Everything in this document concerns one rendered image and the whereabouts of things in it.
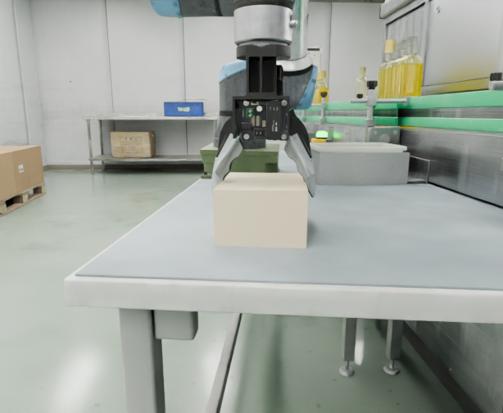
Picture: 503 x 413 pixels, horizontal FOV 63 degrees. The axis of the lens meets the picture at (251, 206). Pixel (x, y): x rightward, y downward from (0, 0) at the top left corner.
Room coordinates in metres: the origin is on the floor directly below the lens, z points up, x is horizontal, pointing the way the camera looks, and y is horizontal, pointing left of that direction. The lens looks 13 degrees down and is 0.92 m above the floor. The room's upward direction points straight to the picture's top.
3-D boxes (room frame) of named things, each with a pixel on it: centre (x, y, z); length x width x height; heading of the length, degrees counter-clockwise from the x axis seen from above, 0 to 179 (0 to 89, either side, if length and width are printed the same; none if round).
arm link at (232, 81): (1.19, 0.02, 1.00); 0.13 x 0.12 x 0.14; 82
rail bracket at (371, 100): (1.20, -0.36, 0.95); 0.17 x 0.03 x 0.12; 93
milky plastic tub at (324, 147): (1.08, -0.27, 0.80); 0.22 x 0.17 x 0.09; 93
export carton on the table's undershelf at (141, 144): (6.65, 1.87, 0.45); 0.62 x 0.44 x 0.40; 88
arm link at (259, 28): (0.57, -0.02, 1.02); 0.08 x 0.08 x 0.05
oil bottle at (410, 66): (1.31, -0.48, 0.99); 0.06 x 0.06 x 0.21; 4
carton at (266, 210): (0.59, -0.02, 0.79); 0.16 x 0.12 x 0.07; 175
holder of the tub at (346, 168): (1.09, -0.30, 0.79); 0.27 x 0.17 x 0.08; 93
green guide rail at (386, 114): (2.11, -0.38, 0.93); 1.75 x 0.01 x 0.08; 3
